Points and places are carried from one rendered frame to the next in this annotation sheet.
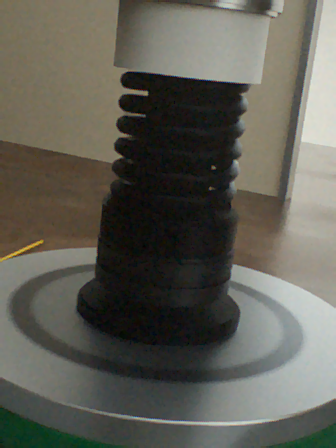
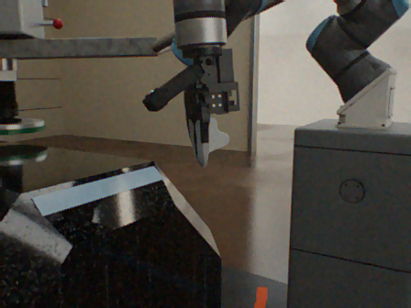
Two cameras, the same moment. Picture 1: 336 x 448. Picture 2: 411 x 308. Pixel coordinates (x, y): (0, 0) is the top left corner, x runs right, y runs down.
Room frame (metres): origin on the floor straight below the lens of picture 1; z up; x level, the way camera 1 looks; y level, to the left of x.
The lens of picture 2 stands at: (-0.87, -0.71, 1.01)
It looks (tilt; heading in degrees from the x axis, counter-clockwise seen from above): 11 degrees down; 6
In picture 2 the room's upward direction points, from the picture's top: straight up
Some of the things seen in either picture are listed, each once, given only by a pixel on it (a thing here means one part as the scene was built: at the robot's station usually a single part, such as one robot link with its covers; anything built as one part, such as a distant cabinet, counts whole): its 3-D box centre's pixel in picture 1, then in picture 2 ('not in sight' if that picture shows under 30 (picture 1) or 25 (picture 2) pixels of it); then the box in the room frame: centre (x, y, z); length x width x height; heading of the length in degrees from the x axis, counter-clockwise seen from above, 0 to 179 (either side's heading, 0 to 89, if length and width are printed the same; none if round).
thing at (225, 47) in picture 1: (191, 35); (3, 74); (0.33, 0.00, 1.02); 0.07 x 0.07 x 0.04
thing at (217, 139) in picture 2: not in sight; (214, 141); (-0.11, -0.65, 0.90); 0.06 x 0.03 x 0.09; 116
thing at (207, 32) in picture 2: not in sight; (200, 36); (-0.09, -0.63, 1.09); 0.10 x 0.09 x 0.05; 26
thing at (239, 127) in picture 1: (180, 124); (4, 89); (0.33, 0.00, 0.98); 0.06 x 0.06 x 0.09
